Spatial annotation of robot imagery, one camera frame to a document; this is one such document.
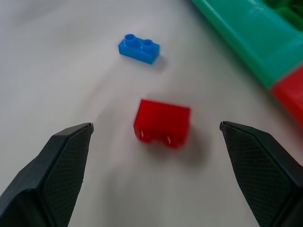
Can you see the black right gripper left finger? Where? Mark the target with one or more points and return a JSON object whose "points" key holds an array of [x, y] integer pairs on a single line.
{"points": [[47, 175]]}

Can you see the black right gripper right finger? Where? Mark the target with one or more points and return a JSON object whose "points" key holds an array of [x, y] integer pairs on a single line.
{"points": [[260, 170]]}

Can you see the red plastic bin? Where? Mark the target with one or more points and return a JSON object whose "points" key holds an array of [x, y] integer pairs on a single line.
{"points": [[290, 94]]}

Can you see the red two-stud building block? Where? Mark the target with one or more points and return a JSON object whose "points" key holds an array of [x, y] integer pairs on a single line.
{"points": [[163, 120]]}

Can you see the green plastic bin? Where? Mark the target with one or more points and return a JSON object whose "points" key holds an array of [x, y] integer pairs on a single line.
{"points": [[255, 35]]}

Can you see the blue two-stud building block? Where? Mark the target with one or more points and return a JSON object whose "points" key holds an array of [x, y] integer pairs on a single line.
{"points": [[138, 49]]}

